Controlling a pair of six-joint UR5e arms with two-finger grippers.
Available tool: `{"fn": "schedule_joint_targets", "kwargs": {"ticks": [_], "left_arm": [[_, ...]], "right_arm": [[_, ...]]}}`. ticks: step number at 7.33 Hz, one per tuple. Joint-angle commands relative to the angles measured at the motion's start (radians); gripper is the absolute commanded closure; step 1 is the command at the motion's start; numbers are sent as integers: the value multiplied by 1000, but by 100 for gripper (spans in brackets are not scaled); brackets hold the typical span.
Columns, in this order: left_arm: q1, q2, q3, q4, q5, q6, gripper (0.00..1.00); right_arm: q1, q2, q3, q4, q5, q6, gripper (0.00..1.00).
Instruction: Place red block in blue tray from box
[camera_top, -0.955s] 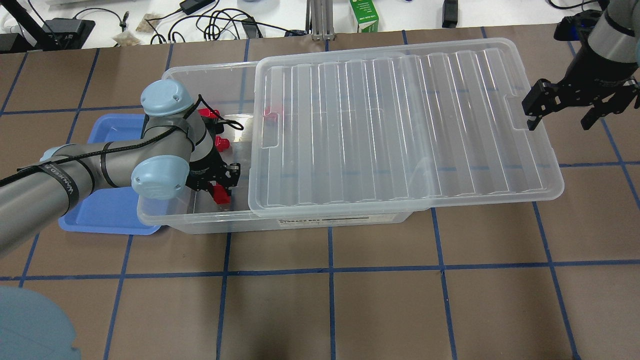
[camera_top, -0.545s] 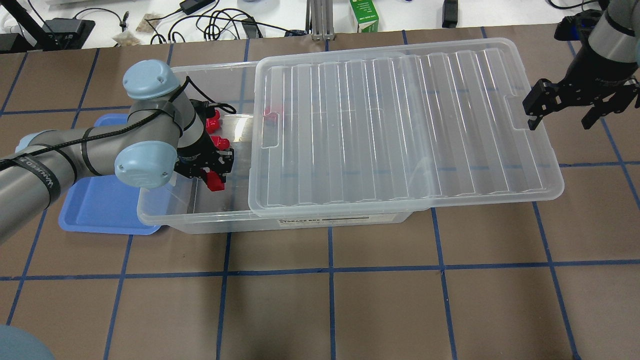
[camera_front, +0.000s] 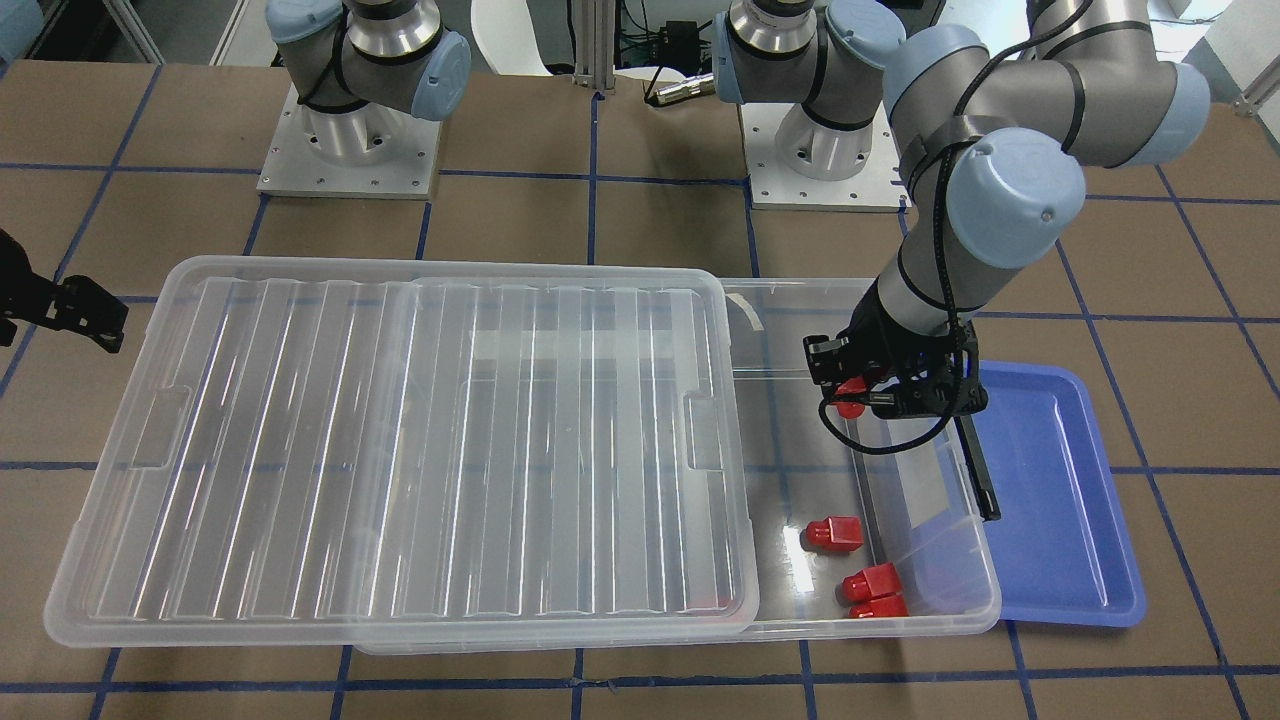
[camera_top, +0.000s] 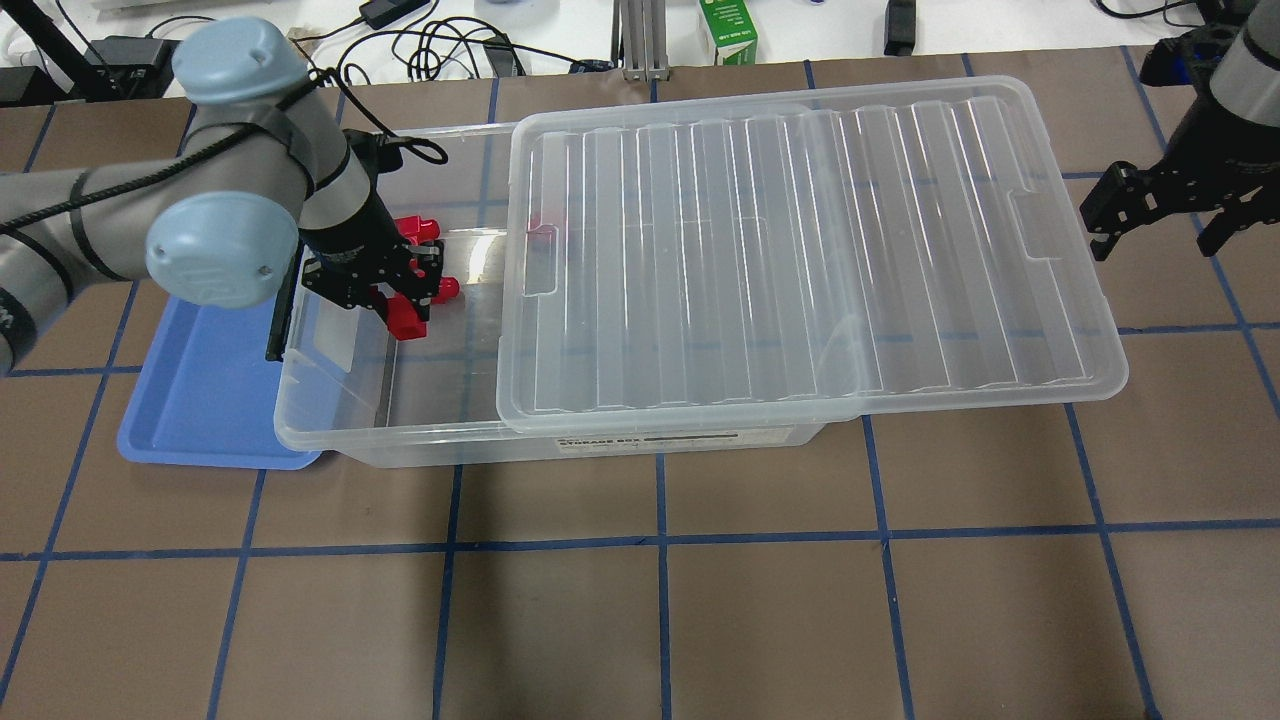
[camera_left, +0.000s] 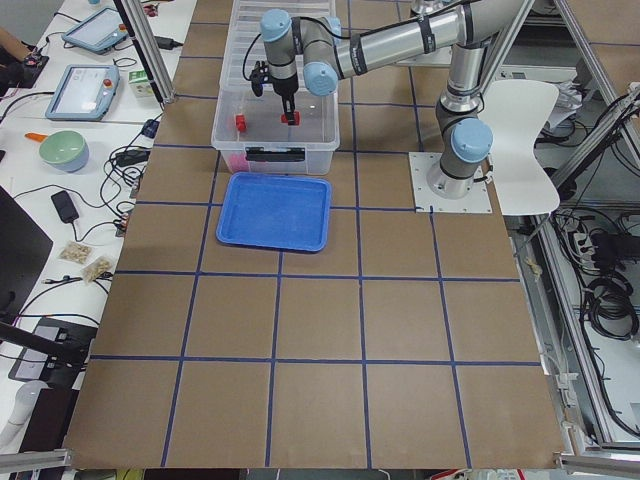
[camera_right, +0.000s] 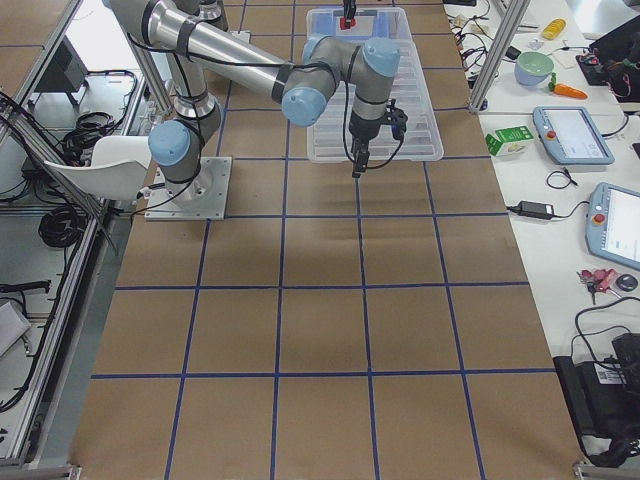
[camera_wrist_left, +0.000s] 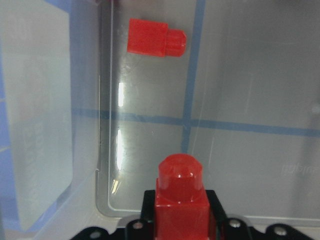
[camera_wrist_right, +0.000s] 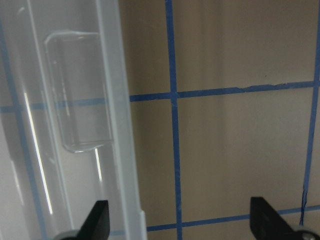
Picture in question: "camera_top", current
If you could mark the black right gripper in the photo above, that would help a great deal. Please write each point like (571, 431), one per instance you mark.
(1213, 147)

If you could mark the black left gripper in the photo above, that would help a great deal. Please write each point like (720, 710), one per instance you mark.
(352, 232)

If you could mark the red block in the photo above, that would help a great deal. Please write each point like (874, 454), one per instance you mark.
(419, 264)

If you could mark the clear plastic box lid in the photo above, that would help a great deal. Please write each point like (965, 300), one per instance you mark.
(797, 258)

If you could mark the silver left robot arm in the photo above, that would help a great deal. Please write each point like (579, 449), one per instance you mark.
(267, 195)

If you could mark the clear plastic storage box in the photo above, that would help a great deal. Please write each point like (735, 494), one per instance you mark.
(350, 387)

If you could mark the blue plastic tray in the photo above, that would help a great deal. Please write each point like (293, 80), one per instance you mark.
(206, 394)

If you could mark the black power adapter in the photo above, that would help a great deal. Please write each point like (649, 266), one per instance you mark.
(379, 14)

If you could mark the green white carton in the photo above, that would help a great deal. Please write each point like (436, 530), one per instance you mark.
(729, 32)

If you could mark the aluminium frame post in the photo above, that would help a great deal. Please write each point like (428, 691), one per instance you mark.
(639, 40)

